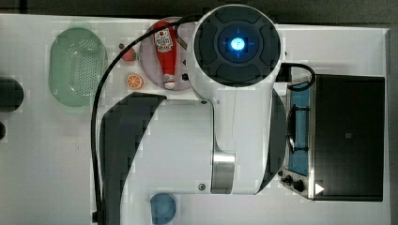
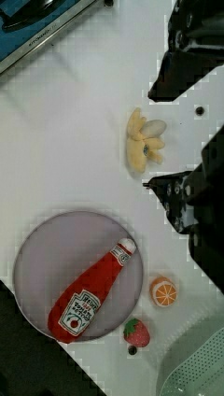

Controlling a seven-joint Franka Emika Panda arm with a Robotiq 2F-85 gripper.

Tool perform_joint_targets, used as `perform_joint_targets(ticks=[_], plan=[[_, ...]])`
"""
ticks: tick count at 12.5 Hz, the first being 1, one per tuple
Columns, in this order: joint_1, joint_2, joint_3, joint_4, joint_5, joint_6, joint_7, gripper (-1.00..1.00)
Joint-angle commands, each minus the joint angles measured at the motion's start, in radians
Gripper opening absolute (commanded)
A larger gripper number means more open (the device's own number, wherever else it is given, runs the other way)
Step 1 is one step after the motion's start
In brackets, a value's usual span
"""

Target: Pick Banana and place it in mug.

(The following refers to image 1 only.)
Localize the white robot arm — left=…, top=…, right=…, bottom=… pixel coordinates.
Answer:
left=99, top=5, right=284, bottom=225

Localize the grey round plate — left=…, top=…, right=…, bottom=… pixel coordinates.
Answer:
left=139, top=22, right=194, bottom=91

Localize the black toaster oven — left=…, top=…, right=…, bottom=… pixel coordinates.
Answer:
left=278, top=74, right=385, bottom=202

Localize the green perforated colander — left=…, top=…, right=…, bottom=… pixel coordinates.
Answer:
left=48, top=27, right=107, bottom=107

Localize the red ketchup bottle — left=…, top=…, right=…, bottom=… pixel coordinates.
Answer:
left=153, top=26, right=176, bottom=89

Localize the orange slice toy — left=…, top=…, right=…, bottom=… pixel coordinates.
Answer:
left=127, top=74, right=144, bottom=90

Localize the blue mug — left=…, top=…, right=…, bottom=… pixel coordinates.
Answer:
left=150, top=193, right=176, bottom=225

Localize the red strawberry near plate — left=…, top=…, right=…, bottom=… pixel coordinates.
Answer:
left=122, top=48, right=138, bottom=62

